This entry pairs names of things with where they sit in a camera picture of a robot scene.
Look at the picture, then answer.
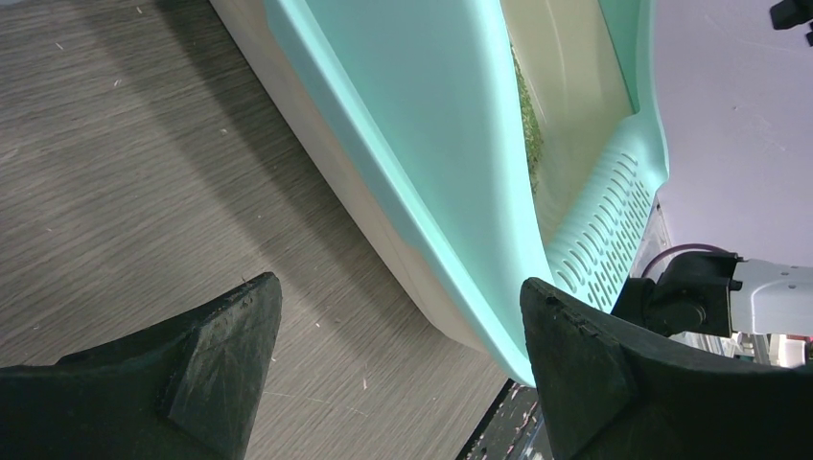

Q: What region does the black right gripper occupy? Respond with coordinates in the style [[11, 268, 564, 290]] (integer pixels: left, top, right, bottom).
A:
[[769, 0, 812, 46]]

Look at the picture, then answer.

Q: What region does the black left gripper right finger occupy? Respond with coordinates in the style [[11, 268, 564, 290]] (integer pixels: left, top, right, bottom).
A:
[[520, 278, 812, 459]]

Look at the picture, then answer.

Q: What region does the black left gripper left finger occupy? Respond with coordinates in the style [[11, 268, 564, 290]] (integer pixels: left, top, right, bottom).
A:
[[1, 272, 282, 459]]

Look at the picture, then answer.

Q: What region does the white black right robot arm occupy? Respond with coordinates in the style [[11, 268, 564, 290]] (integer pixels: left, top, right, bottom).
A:
[[613, 1, 812, 336]]

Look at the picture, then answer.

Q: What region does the green cat litter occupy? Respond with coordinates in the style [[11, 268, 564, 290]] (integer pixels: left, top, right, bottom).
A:
[[511, 47, 544, 194]]

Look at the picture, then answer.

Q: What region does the teal litter box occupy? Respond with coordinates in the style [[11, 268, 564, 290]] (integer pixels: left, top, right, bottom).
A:
[[214, 1, 667, 386]]

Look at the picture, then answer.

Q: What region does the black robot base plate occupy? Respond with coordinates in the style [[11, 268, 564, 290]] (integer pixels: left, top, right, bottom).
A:
[[456, 379, 553, 460]]

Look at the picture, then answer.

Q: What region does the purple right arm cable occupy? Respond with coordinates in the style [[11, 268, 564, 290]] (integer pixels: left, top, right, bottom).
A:
[[639, 242, 729, 279]]

